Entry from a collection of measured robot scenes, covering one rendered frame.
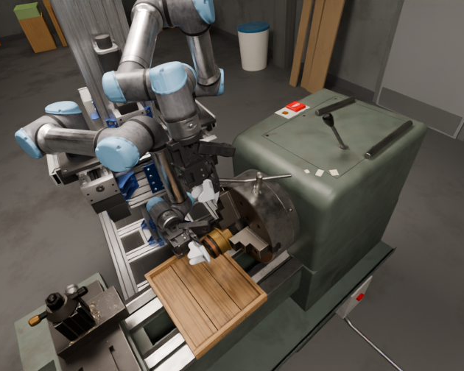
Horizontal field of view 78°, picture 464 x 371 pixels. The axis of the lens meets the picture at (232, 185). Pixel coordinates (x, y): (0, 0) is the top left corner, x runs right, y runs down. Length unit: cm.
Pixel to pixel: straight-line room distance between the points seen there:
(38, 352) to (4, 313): 150
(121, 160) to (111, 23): 68
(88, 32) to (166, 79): 85
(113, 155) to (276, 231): 55
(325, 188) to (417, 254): 167
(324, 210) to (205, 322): 54
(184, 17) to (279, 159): 54
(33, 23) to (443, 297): 841
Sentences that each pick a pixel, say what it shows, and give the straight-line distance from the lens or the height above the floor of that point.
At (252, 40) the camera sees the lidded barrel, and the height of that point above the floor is 48.
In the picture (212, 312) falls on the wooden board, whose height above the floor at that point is 89.
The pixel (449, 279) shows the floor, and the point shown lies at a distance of 248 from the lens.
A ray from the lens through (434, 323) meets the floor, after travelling 226.
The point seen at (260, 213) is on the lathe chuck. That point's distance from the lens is 88.
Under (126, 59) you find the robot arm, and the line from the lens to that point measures 82.
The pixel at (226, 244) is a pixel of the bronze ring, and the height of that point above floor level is 109.
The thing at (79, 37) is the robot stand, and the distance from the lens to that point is 143.
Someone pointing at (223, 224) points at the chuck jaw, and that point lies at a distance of 97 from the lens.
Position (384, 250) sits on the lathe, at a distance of 173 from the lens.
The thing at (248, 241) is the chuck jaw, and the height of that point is 110.
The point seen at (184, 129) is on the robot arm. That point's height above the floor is 154.
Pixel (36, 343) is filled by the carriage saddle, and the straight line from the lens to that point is 122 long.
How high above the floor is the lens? 187
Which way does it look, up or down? 42 degrees down
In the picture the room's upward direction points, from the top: 6 degrees counter-clockwise
